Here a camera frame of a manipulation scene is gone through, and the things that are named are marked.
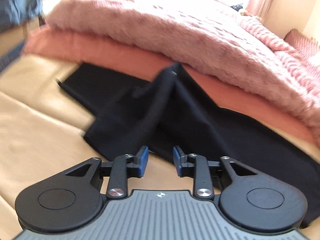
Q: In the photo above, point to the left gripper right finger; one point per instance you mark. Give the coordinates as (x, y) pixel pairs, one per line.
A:
(248, 198)

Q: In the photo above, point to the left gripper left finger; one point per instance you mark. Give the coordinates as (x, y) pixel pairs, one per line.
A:
(72, 198)

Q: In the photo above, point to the black pants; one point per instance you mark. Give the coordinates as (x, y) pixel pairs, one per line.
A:
(173, 110)

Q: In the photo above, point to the salmon pink mattress pad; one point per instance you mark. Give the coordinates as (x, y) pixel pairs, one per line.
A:
(105, 52)

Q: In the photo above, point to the pink fluffy blanket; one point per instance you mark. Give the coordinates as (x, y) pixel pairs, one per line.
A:
(210, 37)

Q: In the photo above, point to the blue clothes pile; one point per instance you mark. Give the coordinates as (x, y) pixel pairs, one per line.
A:
(16, 12)

